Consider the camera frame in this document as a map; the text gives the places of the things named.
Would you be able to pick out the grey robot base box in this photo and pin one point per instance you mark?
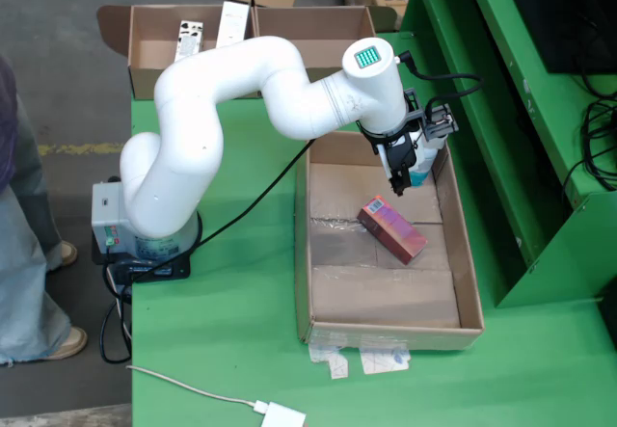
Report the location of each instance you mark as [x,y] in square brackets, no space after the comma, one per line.
[108,210]

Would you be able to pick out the white bottle teal label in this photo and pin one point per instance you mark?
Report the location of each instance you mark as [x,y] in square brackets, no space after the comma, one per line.
[421,171]

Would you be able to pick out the tall white carton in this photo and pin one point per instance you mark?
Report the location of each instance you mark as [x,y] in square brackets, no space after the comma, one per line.
[233,22]

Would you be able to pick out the black-spotted white carton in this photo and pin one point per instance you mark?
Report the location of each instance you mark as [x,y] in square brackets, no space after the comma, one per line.
[189,36]

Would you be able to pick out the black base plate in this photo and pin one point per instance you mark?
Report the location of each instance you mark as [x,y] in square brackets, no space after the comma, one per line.
[173,268]

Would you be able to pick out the person in blue jeans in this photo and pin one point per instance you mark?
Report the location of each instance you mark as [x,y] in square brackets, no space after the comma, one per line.
[24,263]

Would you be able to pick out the shallow cardboard tray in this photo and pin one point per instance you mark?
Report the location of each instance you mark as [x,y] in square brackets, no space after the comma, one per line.
[385,297]

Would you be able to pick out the brown cardboard box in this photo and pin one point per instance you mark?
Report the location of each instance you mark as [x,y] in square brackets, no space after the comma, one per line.
[149,36]
[313,36]

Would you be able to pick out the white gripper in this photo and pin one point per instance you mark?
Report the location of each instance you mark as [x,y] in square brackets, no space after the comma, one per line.
[381,150]

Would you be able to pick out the white power adapter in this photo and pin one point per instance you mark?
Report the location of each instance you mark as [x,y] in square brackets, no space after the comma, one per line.
[284,417]

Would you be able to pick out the red product box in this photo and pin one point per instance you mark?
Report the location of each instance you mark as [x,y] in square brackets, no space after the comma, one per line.
[393,232]

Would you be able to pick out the green metal shelf unit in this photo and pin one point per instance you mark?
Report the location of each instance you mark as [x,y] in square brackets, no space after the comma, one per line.
[530,181]

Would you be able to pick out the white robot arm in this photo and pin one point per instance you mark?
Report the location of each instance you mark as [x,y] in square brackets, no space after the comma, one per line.
[202,109]

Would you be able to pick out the white paper label scrap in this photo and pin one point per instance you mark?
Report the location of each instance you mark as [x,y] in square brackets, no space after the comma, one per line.
[332,362]
[385,362]

